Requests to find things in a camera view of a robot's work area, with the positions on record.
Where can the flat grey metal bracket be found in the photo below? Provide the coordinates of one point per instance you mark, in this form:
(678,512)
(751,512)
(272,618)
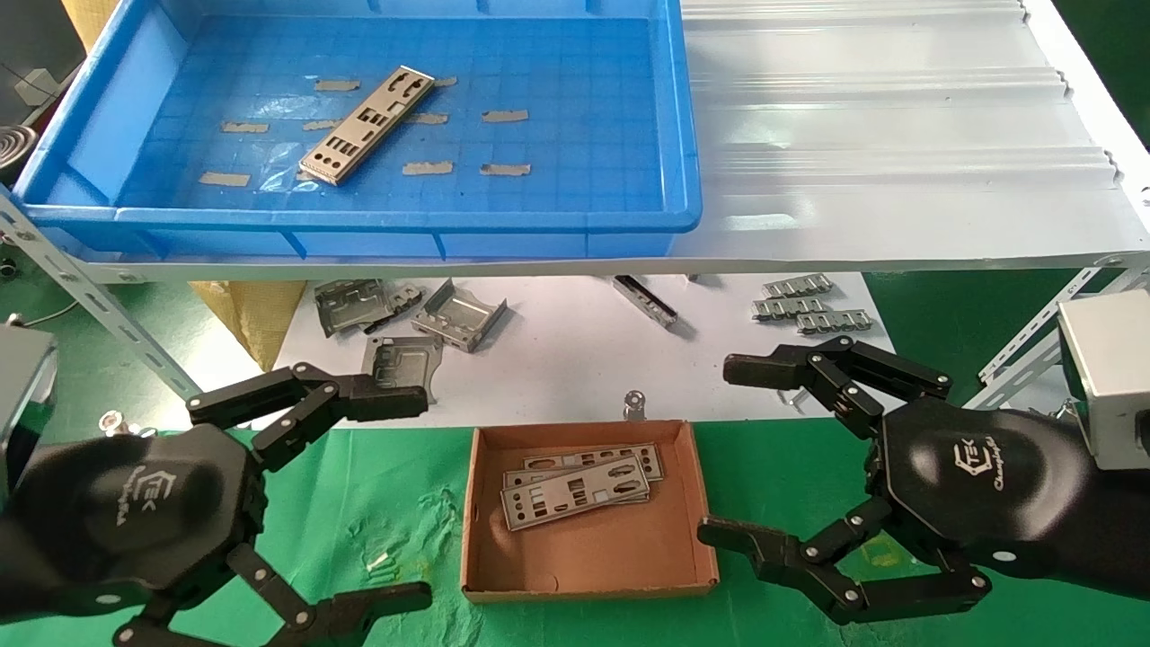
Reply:
(350,305)

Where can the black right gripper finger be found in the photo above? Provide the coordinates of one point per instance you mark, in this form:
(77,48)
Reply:
(764,370)
(746,539)

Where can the narrow metal rail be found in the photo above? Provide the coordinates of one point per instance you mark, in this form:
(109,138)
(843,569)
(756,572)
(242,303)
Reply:
(647,301)

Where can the tan cardboard piece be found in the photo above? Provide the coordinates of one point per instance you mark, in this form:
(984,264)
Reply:
(85,13)

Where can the small metal connector shield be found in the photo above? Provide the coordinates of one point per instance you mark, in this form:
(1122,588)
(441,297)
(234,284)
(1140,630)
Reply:
(798,286)
(835,321)
(791,308)

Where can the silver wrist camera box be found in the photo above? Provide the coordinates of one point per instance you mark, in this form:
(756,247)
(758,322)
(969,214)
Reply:
(22,359)
(1114,377)

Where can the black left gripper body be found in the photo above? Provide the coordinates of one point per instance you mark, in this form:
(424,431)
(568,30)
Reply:
(135,512)

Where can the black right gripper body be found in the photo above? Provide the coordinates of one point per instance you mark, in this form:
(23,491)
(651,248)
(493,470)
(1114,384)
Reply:
(979,485)

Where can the square grey metal bracket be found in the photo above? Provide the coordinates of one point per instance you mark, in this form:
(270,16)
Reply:
(404,355)

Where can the grey metal block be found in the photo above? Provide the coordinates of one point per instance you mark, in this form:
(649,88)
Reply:
(36,85)

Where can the brown cardboard box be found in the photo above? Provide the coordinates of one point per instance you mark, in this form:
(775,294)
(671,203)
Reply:
(593,562)

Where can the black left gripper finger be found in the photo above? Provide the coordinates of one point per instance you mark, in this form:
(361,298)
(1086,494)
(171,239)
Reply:
(386,403)
(377,611)

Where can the blue plastic tray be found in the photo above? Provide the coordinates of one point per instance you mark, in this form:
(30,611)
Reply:
(557,72)

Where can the metal spiral coil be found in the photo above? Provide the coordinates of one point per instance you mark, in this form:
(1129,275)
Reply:
(13,144)

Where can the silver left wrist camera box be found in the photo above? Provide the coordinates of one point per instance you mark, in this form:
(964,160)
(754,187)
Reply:
(22,359)

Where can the grey slotted angle post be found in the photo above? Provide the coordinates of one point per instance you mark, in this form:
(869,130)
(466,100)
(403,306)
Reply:
(1042,319)
(1011,386)
(99,305)

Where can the green cloth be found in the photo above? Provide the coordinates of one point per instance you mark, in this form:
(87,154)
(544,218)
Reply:
(359,485)

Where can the white metal shelf board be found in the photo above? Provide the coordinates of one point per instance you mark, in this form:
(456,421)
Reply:
(898,135)

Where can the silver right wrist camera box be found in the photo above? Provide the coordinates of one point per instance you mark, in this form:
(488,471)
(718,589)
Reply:
(1114,377)

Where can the open box-shaped metal bracket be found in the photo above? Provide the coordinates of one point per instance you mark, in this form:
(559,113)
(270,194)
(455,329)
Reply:
(463,314)

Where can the small silver metal part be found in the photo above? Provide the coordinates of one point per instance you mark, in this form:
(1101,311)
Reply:
(792,402)

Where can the white table board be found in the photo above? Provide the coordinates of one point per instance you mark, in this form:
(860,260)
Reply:
(557,359)

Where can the tiny clear plastic piece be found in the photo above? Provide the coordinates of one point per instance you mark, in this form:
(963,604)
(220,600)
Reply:
(379,562)

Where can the yellow woven bag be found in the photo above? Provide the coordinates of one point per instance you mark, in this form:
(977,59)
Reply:
(252,314)

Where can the small perforated metal piece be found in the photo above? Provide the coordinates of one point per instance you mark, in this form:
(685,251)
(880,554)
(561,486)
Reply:
(409,295)

